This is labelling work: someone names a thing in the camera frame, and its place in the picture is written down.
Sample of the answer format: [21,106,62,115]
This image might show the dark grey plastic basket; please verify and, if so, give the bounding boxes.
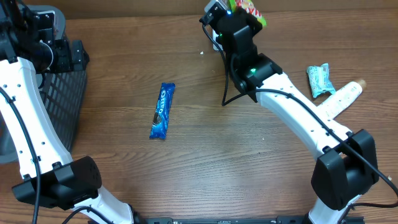
[0,4,90,164]

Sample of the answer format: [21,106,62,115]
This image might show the white barcode scanner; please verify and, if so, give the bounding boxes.
[212,29,223,51]

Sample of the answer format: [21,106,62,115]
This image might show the green snack bag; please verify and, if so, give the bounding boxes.
[229,0,267,27]

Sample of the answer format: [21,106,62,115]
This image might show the white bamboo print tube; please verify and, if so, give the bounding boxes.
[317,79,367,119]

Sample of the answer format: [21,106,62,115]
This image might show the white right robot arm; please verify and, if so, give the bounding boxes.
[210,9,379,223]

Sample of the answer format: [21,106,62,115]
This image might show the mint green wipes pack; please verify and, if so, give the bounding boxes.
[307,63,336,98]

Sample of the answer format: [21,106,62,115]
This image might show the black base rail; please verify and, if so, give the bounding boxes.
[88,215,366,224]

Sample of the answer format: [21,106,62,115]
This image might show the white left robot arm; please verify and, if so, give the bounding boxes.
[1,0,141,223]

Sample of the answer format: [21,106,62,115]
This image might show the blue Oreo cookie pack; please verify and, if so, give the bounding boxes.
[149,83,175,139]

